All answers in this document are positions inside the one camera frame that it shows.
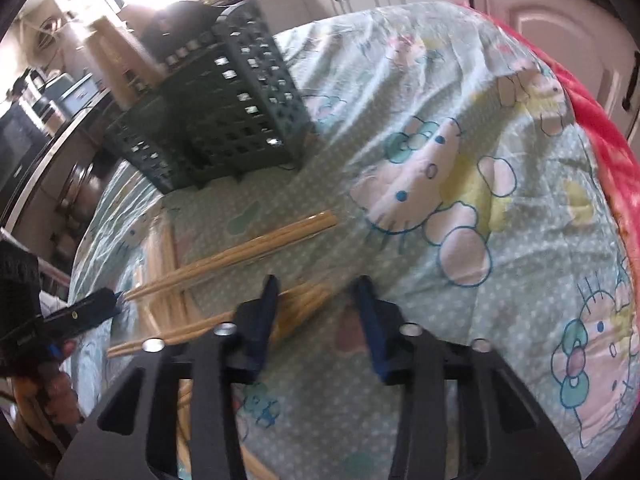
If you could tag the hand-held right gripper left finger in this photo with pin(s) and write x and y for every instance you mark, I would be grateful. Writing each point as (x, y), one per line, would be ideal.
(265, 312)

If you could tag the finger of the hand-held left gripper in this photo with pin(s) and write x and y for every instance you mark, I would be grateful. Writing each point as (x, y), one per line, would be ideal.
(85, 312)

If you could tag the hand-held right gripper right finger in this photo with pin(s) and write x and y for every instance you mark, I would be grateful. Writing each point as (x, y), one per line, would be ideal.
(371, 322)

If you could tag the bundle of wooden chopsticks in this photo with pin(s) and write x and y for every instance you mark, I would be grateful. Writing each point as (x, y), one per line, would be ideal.
(280, 240)

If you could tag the green perforated plastic basket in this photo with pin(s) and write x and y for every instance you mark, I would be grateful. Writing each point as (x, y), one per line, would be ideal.
(240, 110)

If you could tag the person's left hand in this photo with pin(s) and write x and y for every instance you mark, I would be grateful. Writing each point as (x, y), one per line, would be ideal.
(55, 390)

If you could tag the stacked metal pots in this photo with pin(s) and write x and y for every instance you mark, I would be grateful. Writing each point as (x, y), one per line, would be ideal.
(80, 190)

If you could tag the black microwave oven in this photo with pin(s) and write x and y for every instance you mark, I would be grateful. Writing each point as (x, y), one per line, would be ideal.
(17, 155)

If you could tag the teal kitchen appliance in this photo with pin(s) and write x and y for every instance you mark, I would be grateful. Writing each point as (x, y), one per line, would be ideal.
(75, 95)

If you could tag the cartoon cat printed blanket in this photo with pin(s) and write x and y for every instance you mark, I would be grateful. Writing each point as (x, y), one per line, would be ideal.
(400, 85)

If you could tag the tan cardboard box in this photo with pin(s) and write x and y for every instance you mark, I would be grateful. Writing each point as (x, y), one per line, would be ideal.
(117, 55)

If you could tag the dark round pot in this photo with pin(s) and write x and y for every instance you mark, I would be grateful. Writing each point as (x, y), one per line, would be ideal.
(180, 22)

